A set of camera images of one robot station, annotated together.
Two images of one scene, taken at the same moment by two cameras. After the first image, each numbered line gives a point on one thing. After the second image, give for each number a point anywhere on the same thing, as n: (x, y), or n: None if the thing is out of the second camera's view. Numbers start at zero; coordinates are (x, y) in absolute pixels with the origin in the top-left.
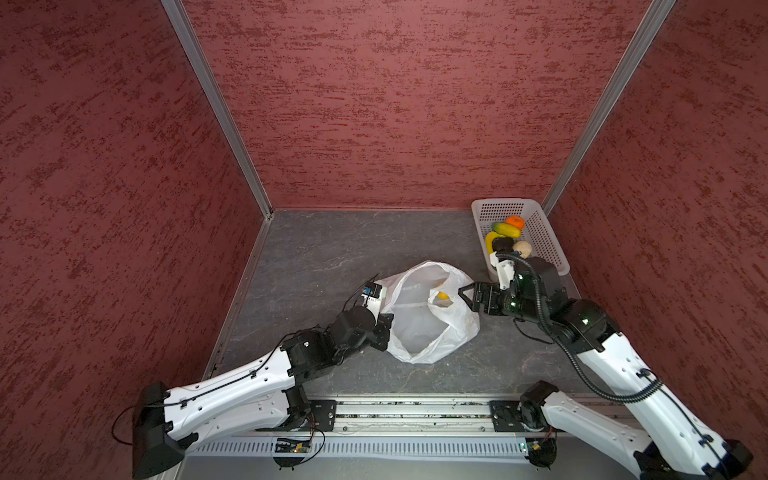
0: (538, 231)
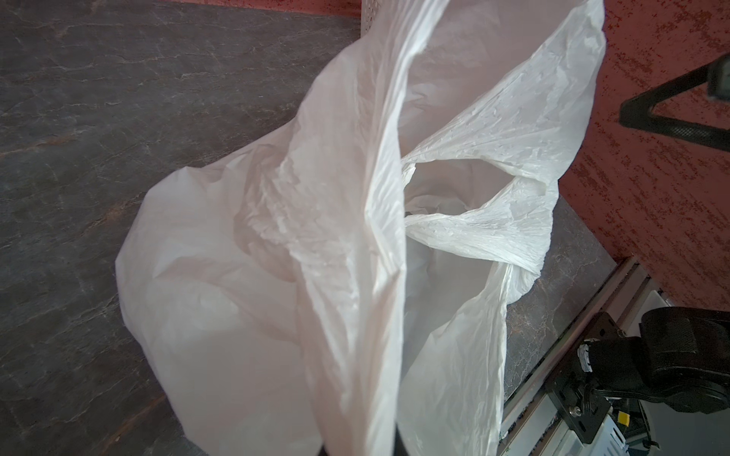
0: (369, 9)
